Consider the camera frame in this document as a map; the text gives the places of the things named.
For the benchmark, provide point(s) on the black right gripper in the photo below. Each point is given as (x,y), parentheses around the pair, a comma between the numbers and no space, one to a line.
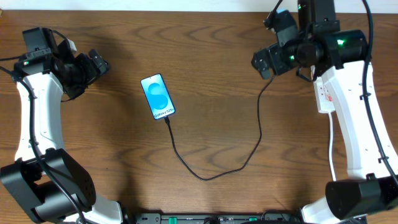
(265,62)

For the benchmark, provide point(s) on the white power strip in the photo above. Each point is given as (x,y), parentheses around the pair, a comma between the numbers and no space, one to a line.
(323,98)

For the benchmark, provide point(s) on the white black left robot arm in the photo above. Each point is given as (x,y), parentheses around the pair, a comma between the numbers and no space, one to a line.
(46,182)

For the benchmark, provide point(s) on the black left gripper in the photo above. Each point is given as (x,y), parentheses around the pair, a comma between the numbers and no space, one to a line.
(94,63)

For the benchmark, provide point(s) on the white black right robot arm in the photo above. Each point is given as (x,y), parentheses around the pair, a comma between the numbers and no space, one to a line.
(341,64)

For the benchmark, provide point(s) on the blue Galaxy smartphone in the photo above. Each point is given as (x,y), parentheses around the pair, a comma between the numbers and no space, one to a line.
(157,96)

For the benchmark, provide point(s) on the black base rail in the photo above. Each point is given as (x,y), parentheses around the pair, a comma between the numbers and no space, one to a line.
(269,216)

